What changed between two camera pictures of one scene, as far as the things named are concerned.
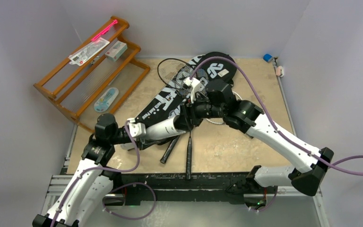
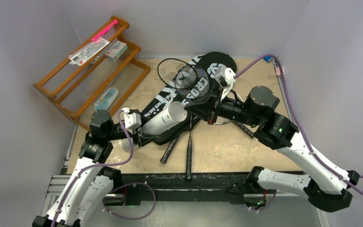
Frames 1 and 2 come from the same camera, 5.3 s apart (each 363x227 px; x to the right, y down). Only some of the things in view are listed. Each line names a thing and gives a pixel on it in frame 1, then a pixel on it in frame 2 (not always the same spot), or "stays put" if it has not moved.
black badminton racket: x=175 y=73 stays put
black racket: x=180 y=79 stays put
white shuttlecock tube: x=174 y=126 -> x=173 y=112
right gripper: x=195 y=111 -> x=213 y=104
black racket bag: x=206 y=69 stays put
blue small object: x=267 y=57 stays put
